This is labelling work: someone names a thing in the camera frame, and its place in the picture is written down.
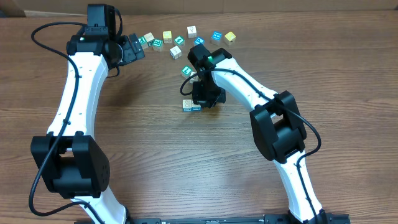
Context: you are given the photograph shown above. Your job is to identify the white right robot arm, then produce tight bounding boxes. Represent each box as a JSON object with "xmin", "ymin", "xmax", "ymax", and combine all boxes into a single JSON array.
[{"xmin": 187, "ymin": 44, "xmax": 327, "ymax": 223}]

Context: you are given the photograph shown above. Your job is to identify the blue P block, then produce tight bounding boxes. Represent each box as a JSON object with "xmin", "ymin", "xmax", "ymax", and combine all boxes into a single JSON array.
[{"xmin": 193, "ymin": 37, "xmax": 205, "ymax": 46}]

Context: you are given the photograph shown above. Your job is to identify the hedgehog block white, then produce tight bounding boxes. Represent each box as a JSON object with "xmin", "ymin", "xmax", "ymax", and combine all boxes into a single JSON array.
[{"xmin": 189, "ymin": 72, "xmax": 199, "ymax": 84}]

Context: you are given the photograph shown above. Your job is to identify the yellow top block left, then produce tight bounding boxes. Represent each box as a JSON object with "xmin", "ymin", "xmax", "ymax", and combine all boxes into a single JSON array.
[{"xmin": 162, "ymin": 30, "xmax": 173, "ymax": 44}]

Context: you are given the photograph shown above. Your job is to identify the acorn block yellow sides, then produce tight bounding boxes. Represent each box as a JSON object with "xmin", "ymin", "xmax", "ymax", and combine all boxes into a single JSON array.
[{"xmin": 192, "ymin": 104, "xmax": 201, "ymax": 111}]

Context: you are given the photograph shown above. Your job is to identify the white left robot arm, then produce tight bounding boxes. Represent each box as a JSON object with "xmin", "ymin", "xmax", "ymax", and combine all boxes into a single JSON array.
[{"xmin": 28, "ymin": 34, "xmax": 144, "ymax": 223}]

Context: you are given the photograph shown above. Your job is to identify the green C block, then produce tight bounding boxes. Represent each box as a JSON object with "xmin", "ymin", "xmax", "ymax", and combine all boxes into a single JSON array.
[{"xmin": 138, "ymin": 36, "xmax": 149, "ymax": 50}]

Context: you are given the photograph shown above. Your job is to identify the white block with drawing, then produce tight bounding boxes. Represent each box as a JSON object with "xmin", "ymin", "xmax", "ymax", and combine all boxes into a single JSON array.
[{"xmin": 187, "ymin": 26, "xmax": 197, "ymax": 39}]

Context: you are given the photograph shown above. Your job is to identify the cardboard back board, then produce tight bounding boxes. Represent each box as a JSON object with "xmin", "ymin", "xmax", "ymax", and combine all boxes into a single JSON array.
[{"xmin": 1, "ymin": 0, "xmax": 397, "ymax": 15}]

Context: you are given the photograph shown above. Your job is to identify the white plain block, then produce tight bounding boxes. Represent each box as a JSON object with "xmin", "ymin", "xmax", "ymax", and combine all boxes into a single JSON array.
[{"xmin": 170, "ymin": 45, "xmax": 182, "ymax": 60}]

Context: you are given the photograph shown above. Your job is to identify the green L block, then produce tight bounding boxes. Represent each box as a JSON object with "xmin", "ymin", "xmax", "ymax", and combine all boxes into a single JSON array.
[{"xmin": 181, "ymin": 65, "xmax": 192, "ymax": 79}]

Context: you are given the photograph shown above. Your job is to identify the green R block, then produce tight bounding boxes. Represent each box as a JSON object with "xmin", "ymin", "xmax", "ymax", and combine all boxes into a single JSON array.
[{"xmin": 152, "ymin": 39, "xmax": 164, "ymax": 52}]

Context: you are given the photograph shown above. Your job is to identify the beige top block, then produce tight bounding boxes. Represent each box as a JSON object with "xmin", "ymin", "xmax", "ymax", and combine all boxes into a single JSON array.
[{"xmin": 144, "ymin": 32, "xmax": 155, "ymax": 47}]

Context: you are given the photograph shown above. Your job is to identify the yellow top block far right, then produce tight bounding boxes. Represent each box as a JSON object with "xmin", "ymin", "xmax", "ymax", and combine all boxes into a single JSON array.
[{"xmin": 224, "ymin": 31, "xmax": 236, "ymax": 45}]

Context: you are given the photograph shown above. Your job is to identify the owl block blue side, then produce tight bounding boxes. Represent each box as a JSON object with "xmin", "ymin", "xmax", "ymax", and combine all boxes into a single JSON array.
[{"xmin": 182, "ymin": 100, "xmax": 192, "ymax": 112}]

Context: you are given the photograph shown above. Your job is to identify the green 4 block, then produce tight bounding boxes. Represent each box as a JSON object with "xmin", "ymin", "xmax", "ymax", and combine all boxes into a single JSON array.
[{"xmin": 174, "ymin": 35, "xmax": 185, "ymax": 47}]

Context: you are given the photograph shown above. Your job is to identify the blue top block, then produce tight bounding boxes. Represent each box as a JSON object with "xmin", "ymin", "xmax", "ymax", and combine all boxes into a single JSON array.
[{"xmin": 211, "ymin": 31, "xmax": 223, "ymax": 45}]

